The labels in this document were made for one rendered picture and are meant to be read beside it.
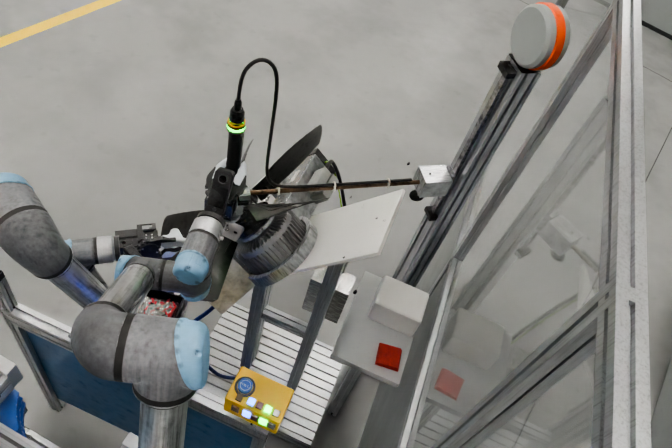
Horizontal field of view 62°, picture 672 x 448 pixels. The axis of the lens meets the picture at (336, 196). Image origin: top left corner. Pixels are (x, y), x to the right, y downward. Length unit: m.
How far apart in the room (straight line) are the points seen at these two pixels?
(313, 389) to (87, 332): 1.76
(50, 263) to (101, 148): 2.25
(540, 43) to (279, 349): 1.86
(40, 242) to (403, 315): 1.12
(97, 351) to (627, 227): 0.83
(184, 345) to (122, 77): 3.18
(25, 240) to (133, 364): 0.45
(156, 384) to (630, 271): 0.75
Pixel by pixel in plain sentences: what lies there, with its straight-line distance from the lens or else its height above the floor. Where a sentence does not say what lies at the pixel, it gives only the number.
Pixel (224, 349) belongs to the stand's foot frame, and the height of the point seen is 0.08.
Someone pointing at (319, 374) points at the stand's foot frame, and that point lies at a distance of 2.73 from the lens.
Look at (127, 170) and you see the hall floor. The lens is 3.45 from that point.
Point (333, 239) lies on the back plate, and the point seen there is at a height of 1.20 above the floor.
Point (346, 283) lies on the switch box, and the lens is 2.07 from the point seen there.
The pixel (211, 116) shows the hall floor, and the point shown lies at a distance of 3.78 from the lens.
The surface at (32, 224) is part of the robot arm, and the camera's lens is 1.36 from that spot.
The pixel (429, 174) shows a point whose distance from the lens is 1.73.
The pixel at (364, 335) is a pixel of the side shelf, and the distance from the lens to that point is 1.96.
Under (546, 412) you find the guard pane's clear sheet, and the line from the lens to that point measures 0.87.
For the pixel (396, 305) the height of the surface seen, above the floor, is 0.97.
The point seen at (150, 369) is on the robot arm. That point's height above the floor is 1.62.
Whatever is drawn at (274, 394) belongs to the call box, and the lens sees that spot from 1.60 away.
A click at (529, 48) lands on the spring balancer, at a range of 1.48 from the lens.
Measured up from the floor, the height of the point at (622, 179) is 2.05.
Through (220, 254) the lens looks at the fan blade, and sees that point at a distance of 1.65.
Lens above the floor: 2.56
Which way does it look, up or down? 48 degrees down
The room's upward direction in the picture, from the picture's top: 17 degrees clockwise
